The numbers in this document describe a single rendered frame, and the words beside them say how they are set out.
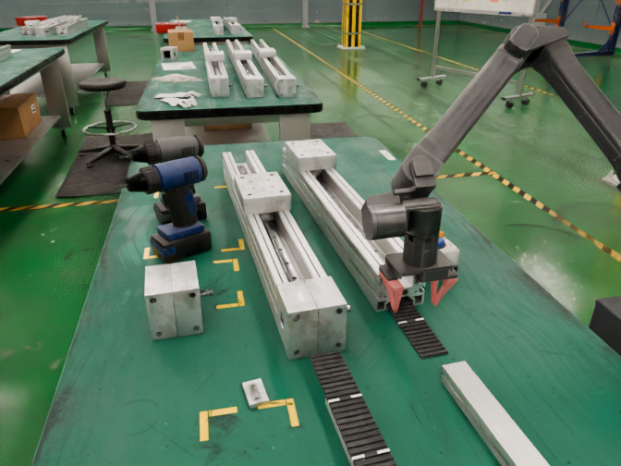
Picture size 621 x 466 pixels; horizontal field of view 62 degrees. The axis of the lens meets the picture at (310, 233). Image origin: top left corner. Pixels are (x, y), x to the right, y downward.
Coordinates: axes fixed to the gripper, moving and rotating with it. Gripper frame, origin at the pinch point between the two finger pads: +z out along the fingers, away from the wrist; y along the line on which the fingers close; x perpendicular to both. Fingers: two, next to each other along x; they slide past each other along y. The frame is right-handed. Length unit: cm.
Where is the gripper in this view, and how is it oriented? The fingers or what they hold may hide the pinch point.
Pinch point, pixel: (414, 303)
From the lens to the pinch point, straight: 95.8
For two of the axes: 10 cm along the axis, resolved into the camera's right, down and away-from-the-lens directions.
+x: 2.5, 4.3, -8.7
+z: 0.0, 8.9, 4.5
